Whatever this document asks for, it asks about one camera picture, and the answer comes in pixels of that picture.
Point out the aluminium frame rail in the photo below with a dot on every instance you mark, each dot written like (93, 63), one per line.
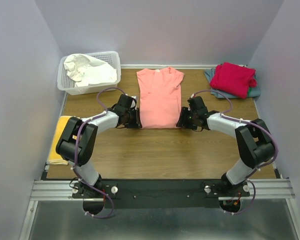
(59, 190)

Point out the white cloth in basket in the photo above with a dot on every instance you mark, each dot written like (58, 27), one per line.
(86, 70)

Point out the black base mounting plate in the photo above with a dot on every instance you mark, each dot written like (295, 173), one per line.
(160, 193)

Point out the folded green t shirt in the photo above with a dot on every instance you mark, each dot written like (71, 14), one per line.
(250, 93)

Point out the folded red t shirt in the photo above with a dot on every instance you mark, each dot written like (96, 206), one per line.
(234, 79)

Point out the white plastic basket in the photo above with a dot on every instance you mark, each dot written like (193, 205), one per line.
(64, 83)

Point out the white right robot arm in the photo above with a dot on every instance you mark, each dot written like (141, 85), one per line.
(256, 146)

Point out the pink t shirt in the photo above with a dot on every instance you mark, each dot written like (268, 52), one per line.
(160, 97)

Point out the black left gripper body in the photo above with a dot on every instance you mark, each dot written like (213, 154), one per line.
(133, 120)

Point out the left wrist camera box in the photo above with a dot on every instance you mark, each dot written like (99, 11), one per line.
(134, 102)

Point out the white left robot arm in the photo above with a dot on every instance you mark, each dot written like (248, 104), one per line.
(77, 141)

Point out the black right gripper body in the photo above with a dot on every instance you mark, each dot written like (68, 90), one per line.
(189, 120)

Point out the folded blue t shirt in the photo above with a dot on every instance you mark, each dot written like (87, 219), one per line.
(210, 73)

